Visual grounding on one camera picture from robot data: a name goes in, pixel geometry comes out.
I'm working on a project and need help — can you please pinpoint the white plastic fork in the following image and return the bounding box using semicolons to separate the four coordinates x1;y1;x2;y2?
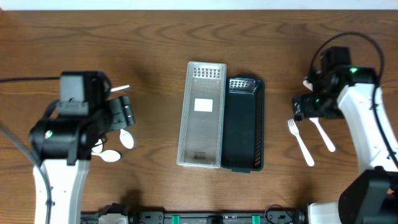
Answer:
287;119;315;167
303;77;313;91

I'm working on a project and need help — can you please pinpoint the white plastic spoon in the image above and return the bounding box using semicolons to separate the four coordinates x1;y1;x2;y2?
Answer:
91;150;122;162
91;139;103;154
119;129;134;149
110;85;130;92
309;118;336;152

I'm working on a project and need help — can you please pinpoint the black plastic mesh basket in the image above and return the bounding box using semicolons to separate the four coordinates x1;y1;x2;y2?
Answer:
221;76;265;173

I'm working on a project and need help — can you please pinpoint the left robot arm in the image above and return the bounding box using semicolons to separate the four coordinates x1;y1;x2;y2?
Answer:
29;71;135;223

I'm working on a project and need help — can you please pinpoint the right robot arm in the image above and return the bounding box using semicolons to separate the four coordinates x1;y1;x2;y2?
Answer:
292;47;397;223

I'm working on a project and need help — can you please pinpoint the clear plastic mesh basket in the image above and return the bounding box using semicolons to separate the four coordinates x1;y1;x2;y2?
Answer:
177;62;226;169

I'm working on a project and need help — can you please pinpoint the white label in basket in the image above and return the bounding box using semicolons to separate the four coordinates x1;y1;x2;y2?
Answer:
194;98;213;113

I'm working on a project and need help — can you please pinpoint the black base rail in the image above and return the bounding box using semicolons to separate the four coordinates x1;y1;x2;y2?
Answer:
80;203;308;224

